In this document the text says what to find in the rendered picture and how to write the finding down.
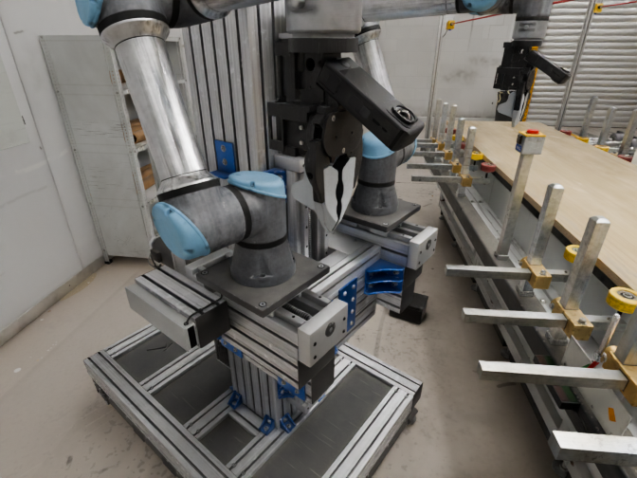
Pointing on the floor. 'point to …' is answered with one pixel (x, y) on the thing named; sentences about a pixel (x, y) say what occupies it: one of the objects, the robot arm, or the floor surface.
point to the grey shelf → (107, 137)
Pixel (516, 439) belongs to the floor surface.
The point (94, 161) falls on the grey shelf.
